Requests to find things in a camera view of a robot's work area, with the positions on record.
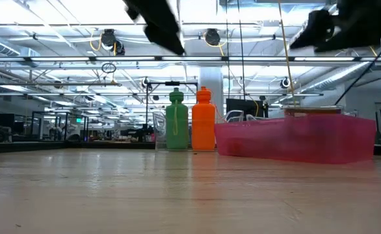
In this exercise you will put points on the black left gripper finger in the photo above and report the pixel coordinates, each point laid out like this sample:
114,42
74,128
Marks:
158,22

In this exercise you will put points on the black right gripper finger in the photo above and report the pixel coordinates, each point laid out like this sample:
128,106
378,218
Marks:
319,29

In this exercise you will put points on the green plastic water bottle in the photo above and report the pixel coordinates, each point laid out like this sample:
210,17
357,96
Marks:
177,123

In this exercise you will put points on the orange plastic water bottle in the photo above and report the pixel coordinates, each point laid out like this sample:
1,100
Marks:
203,123

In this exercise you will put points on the pink plastic bin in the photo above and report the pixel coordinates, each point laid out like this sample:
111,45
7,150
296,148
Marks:
294,139

